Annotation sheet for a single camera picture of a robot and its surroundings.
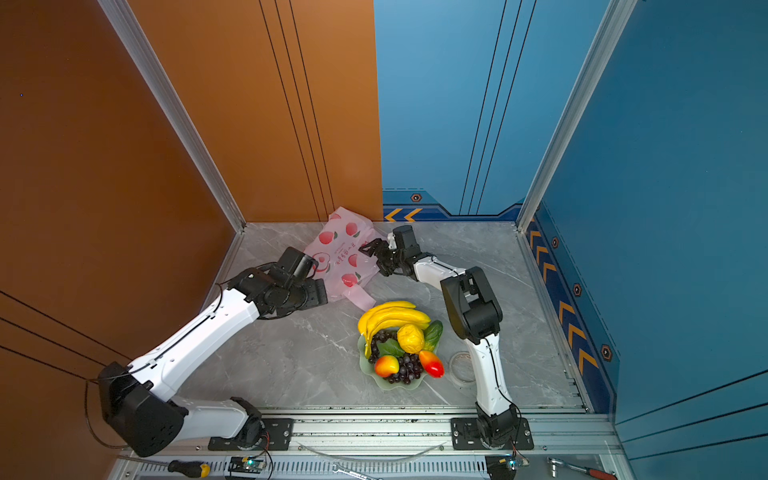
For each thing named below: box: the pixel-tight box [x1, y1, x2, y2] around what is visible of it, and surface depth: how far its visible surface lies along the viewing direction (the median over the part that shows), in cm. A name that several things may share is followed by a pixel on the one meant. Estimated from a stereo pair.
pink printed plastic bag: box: [304, 206, 383, 312], surface depth 98 cm
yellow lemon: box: [397, 324, 425, 354], surface depth 78 cm
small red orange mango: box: [419, 350, 445, 378], surface depth 77 cm
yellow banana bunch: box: [358, 301, 431, 359], surface depth 84 cm
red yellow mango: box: [374, 355, 400, 378], surface depth 76 cm
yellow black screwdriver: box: [117, 454, 211, 479], surface depth 70 cm
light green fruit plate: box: [357, 335, 428, 391], surface depth 79 cm
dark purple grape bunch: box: [368, 329, 424, 385], surface depth 80 cm
